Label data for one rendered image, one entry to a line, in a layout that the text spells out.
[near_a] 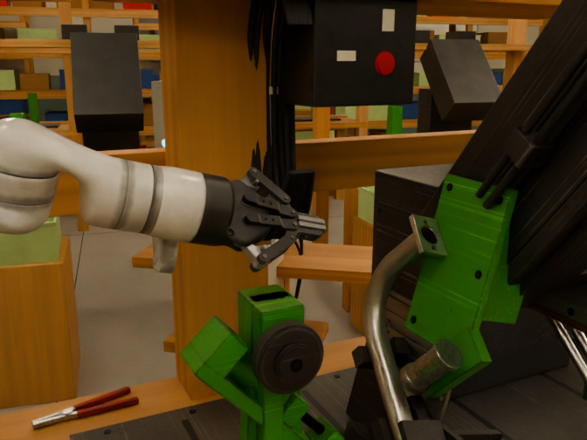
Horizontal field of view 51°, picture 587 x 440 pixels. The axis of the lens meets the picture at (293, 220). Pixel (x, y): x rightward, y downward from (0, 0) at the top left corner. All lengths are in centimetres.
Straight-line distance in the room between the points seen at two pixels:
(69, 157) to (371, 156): 70
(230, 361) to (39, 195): 24
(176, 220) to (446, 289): 35
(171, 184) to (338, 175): 57
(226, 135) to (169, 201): 35
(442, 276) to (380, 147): 44
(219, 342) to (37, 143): 25
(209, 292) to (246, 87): 32
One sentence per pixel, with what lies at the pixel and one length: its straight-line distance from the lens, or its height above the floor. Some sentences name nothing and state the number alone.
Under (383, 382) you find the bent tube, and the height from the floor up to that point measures 102.
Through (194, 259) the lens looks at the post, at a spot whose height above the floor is 112.
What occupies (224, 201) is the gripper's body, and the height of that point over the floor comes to 127.
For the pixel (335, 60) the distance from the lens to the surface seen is 89.
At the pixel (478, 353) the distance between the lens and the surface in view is 74.
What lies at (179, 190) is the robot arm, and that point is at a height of 129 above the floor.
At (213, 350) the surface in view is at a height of 113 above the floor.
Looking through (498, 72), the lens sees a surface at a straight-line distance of 910.
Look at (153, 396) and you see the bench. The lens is 108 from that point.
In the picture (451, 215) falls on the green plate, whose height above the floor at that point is 123.
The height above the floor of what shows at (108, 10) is 199.
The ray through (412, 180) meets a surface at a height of 124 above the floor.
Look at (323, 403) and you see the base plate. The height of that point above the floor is 90.
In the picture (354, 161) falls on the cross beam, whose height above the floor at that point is 124.
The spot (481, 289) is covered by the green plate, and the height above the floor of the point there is 116.
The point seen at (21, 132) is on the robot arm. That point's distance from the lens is 59.
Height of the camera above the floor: 141
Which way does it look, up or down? 14 degrees down
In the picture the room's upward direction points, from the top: straight up
